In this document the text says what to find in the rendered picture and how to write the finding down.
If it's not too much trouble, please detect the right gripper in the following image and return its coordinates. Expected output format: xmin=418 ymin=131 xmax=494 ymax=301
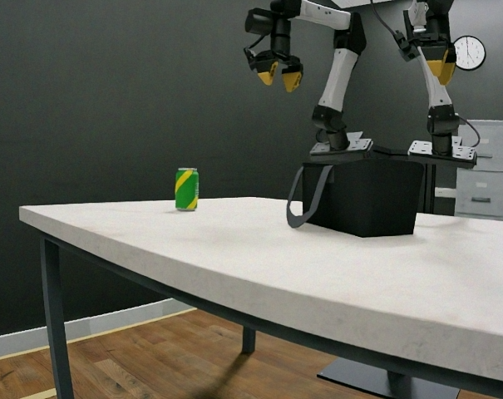
xmin=254 ymin=37 xmax=303 ymax=92

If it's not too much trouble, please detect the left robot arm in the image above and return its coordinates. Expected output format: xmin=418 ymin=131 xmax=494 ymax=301
xmin=395 ymin=0 xmax=476 ymax=162

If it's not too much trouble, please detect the black tote bag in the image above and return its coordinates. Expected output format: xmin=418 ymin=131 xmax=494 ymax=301
xmin=286 ymin=159 xmax=424 ymax=236

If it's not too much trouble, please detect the green and yellow soda can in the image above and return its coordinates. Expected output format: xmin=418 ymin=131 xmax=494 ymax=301
xmin=175 ymin=169 xmax=199 ymax=212

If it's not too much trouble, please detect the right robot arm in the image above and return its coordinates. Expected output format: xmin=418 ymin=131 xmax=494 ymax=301
xmin=244 ymin=0 xmax=372 ymax=155

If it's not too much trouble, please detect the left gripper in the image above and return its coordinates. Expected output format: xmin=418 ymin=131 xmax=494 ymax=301
xmin=419 ymin=19 xmax=457 ymax=86

